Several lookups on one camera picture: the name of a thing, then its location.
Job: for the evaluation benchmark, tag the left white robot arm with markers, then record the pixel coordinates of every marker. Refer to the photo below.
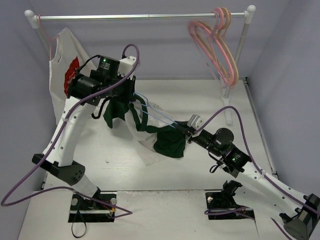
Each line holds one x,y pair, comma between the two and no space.
112,79

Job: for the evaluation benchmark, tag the white metal clothes rack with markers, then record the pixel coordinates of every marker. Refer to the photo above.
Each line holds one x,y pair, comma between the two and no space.
166,50

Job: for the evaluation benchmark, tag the light blue wire hanger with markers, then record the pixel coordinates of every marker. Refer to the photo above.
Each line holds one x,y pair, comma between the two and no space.
156,113

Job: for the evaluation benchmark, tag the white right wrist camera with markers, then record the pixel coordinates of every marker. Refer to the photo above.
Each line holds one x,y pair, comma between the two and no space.
195,122

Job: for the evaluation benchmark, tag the pink wire hanger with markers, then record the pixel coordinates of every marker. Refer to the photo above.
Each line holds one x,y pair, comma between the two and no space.
47,36

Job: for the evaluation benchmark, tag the pink plastic hanger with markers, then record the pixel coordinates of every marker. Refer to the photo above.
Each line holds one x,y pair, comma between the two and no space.
230,66
212,52

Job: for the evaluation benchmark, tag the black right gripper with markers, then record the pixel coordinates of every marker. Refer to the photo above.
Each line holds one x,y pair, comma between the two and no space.
189,135

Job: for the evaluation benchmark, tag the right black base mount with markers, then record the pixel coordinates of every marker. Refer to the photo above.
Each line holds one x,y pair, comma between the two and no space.
221,205

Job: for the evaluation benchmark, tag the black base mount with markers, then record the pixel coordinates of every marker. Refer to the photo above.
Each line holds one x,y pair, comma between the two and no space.
221,205
89,211

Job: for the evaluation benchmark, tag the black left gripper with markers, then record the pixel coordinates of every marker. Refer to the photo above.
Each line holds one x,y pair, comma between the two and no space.
130,87

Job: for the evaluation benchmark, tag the white and green t-shirt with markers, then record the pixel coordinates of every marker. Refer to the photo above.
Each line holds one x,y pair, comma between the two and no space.
156,138

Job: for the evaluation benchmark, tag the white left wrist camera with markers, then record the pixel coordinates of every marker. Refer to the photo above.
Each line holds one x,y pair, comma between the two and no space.
126,65

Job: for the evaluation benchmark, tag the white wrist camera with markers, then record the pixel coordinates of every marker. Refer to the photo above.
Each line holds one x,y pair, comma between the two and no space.
195,122
126,65

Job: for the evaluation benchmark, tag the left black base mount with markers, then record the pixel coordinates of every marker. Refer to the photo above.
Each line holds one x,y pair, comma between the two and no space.
89,211

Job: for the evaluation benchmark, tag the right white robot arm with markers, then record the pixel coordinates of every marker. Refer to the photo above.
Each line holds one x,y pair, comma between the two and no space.
251,187

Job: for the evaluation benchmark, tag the white t-shirt red print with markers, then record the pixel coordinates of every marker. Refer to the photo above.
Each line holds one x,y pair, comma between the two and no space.
69,56

